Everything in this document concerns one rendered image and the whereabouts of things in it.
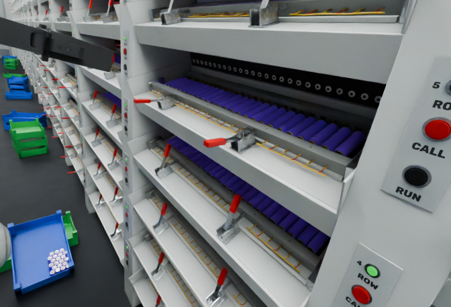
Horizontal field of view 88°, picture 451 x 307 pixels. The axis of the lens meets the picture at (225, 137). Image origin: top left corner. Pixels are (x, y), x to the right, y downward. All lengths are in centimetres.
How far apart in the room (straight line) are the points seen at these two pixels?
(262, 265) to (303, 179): 19
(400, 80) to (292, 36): 13
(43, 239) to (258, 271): 122
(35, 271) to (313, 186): 131
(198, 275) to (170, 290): 22
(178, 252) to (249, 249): 29
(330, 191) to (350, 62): 15
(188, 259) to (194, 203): 19
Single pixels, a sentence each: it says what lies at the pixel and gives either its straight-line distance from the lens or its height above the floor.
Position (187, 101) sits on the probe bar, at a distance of 56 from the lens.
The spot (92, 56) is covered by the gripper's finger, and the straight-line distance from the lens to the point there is 36.
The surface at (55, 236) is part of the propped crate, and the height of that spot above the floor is 8.
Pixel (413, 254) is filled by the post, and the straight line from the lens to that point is 29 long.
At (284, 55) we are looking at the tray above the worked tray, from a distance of 33.
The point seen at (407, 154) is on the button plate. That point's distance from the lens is 26.
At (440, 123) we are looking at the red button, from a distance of 25.
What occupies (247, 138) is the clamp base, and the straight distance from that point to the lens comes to 38.
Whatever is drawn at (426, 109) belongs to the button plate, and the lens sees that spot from 26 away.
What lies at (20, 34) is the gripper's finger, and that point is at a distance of 32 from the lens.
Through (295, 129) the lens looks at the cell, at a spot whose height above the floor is 94.
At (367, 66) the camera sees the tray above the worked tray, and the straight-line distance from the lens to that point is 28.
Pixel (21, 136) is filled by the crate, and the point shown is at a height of 19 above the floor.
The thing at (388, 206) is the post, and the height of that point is 92.
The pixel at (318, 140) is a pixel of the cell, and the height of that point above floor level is 93.
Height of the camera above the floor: 104
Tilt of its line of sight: 20 degrees down
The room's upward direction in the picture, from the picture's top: 8 degrees clockwise
